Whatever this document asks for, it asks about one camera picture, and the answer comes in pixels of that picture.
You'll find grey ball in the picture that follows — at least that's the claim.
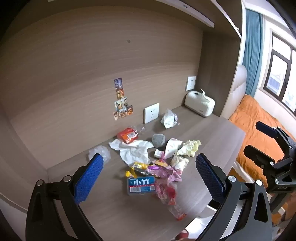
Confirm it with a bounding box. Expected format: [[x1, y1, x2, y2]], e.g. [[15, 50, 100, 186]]
[[151, 133, 166, 148]]

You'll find crumpled yellow paper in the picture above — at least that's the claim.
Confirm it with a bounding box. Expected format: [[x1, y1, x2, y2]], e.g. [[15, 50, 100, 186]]
[[175, 139, 202, 158]]

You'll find orange blanket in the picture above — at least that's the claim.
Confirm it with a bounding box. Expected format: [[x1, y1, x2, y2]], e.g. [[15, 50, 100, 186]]
[[228, 94, 296, 227]]

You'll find blue curtain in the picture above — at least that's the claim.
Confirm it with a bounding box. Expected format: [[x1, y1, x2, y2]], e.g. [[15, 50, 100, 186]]
[[242, 9, 264, 98]]

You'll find red clear plastic wrapper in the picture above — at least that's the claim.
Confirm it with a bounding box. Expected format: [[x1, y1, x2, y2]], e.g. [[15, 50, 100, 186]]
[[154, 179, 187, 220]]

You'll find yellow black wrapper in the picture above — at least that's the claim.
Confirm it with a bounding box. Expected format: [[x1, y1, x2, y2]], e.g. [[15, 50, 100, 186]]
[[125, 162, 156, 179]]

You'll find blue tissue packet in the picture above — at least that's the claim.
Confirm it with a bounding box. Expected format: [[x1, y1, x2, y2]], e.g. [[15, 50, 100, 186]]
[[126, 176, 156, 194]]

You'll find white padded headboard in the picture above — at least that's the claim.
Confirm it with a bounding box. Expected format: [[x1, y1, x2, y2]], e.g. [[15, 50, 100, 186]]
[[220, 65, 247, 120]]

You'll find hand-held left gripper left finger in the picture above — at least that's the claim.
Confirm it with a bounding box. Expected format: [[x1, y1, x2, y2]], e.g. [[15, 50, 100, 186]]
[[25, 153, 104, 241]]

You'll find white tissue paper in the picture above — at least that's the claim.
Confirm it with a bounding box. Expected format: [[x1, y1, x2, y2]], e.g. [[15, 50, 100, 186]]
[[109, 139, 154, 167]]

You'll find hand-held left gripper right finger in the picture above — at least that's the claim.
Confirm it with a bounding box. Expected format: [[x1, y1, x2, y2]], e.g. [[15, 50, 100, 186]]
[[195, 153, 273, 241]]

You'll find clear plastic bag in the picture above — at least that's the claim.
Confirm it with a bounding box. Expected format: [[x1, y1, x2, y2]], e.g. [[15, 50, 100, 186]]
[[87, 146, 111, 164]]

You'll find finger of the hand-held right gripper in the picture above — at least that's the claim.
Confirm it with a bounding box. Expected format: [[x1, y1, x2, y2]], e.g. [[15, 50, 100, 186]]
[[256, 121, 296, 153], [243, 145, 282, 172]]

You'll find crumpled white plastic wrapper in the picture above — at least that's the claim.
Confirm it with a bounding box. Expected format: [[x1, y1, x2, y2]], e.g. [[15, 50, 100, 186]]
[[160, 108, 179, 129]]

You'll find beige wrapper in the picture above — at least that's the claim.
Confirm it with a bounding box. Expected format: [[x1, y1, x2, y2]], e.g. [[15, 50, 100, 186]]
[[170, 155, 189, 171]]

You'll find white wall socket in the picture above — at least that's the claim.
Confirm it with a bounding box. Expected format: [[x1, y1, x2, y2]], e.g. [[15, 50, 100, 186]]
[[143, 102, 160, 124], [185, 76, 197, 91]]

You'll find red snack packet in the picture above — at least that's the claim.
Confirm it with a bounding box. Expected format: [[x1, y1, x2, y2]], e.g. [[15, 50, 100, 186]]
[[116, 126, 147, 144]]

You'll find cluster of picture stickers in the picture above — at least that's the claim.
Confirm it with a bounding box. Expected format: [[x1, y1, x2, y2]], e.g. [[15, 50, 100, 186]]
[[113, 78, 134, 121]]

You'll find dark red floor object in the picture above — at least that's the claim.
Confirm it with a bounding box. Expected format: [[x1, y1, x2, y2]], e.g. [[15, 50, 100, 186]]
[[174, 229, 190, 241]]

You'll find white tissue box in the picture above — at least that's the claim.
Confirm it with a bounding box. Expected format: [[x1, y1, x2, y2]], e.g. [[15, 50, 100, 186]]
[[184, 88, 215, 118]]

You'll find white pink packet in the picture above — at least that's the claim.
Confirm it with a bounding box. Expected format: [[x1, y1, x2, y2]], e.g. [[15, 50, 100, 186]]
[[164, 138, 184, 160]]

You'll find dark framed window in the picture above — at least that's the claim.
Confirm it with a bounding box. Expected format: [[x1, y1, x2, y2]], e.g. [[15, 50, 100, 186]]
[[262, 32, 296, 109]]

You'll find pink plastic wrapper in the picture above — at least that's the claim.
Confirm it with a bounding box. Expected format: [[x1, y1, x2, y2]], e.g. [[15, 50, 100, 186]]
[[148, 159, 183, 183]]

